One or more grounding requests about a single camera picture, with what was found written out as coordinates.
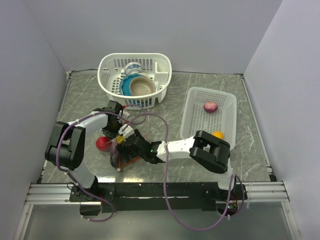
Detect red fake apple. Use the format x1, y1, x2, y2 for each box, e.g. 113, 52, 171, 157
95, 136, 113, 153

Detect clear zip top bag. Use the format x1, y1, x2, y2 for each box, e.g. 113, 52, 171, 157
102, 132, 151, 171

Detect purple fake eggplant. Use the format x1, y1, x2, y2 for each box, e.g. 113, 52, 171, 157
110, 141, 121, 169

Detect purple fake onion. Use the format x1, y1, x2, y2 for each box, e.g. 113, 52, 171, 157
203, 101, 219, 113

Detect small yellow fake fruit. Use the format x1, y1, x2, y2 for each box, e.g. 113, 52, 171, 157
212, 131, 224, 140

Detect yellow fake lemon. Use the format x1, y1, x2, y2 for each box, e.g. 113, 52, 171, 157
116, 135, 125, 144

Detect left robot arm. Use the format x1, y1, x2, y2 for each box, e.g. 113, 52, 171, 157
44, 100, 124, 201

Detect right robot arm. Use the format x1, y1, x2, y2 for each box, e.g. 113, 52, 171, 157
115, 129, 237, 199

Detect blue plate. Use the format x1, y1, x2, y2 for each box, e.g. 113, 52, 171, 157
119, 74, 139, 96

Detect beige ceramic bowl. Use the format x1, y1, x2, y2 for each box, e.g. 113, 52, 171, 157
130, 76, 156, 96

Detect white dish rack basket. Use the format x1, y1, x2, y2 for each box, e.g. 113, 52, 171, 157
97, 53, 172, 109

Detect blue white porcelain bowl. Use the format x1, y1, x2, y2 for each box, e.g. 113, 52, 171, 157
124, 62, 143, 76

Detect white perforated plastic basket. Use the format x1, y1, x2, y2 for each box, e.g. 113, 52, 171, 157
179, 87, 237, 150

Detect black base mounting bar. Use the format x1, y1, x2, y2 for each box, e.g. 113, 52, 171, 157
69, 182, 248, 217

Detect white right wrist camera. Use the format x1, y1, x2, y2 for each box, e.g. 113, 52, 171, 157
118, 124, 135, 139

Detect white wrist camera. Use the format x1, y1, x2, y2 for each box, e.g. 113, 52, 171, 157
118, 124, 135, 139
117, 109, 130, 124

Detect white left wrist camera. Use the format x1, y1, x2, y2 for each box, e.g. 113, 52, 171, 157
117, 109, 130, 124

